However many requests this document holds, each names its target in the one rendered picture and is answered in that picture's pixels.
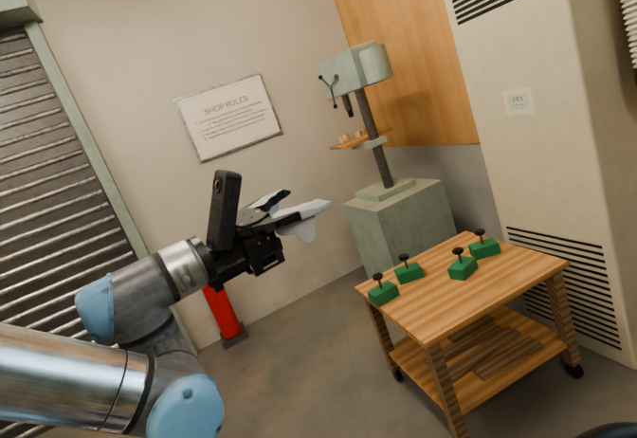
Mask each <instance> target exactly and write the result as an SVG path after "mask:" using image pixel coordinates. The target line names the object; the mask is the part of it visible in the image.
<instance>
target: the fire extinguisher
mask: <svg viewBox="0 0 637 438"><path fill-rule="evenodd" d="M202 291H203V293H204V295H205V298H206V300H207V302H208V304H209V307H210V310H211V312H212V314H213V316H214V317H215V319H216V322H217V324H218V326H219V328H220V330H221V333H220V337H221V340H222V343H223V345H224V348H225V350H226V349H228V348H230V347H232V346H234V345H235V344H237V343H239V342H241V341H243V340H245V339H247V338H249V336H248V334H247V332H246V329H245V327H244V325H243V322H242V321H241V322H239V321H238V319H237V316H236V314H235V312H234V310H233V307H232V305H231V303H230V301H229V298H228V295H227V293H226V290H225V289H223V290H222V291H220V292H218V293H215V292H214V290H213V287H209V285H208V283H207V286H206V287H204V288H202Z"/></svg>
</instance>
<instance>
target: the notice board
mask: <svg viewBox="0 0 637 438"><path fill-rule="evenodd" d="M173 102H174V104H175V107H176V109H177V111H178V114H179V116H180V118H181V120H182V122H183V124H184V127H185V129H186V131H187V134H188V136H189V138H190V141H191V145H192V147H193V149H194V151H195V153H196V155H197V158H198V160H199V162H200V164H201V163H204V162H207V161H209V160H212V159H214V158H216V157H219V156H222V155H226V154H229V153H231V152H234V151H237V150H239V149H242V148H245V147H246V146H249V145H252V144H254V143H257V142H260V141H262V140H265V139H268V138H270V137H274V136H276V135H279V134H282V133H283V131H282V127H281V125H280V122H279V120H278V117H277V114H276V111H275V109H274V106H273V103H272V101H271V99H270V96H269V93H268V91H267V88H266V85H265V83H264V78H263V75H262V73H261V72H257V73H254V74H251V75H248V76H245V77H242V78H240V79H237V80H233V81H230V82H225V83H222V84H219V85H216V86H213V87H210V88H207V89H204V90H201V91H198V92H195V93H192V94H189V95H186V96H183V97H180V98H177V99H174V100H173Z"/></svg>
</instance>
